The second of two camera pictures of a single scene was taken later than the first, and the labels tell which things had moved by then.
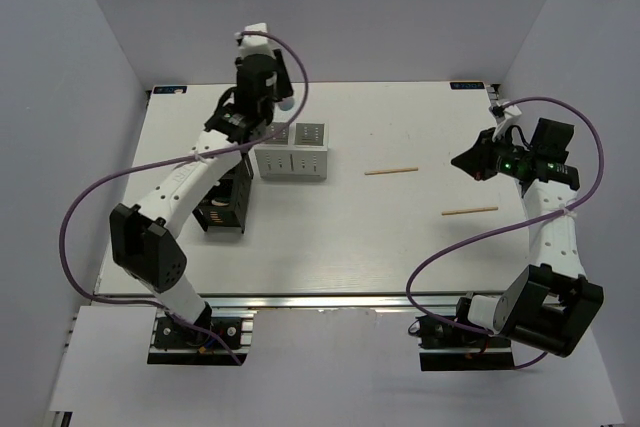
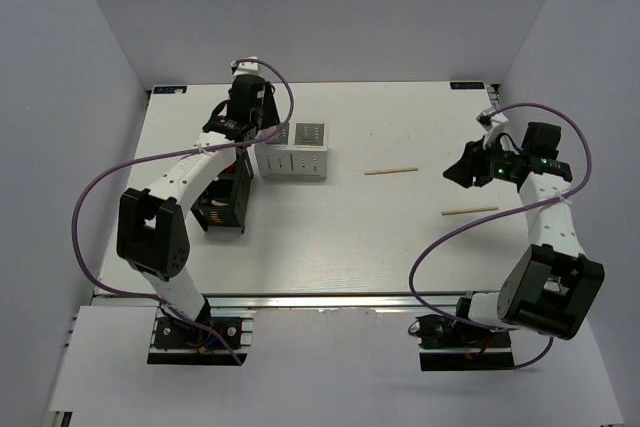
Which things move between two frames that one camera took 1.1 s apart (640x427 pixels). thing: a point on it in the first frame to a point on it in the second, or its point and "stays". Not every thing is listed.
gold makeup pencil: (391, 171) stays
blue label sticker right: (465, 85) stays
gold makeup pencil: (468, 210) stays
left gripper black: (283, 77) to (271, 117)
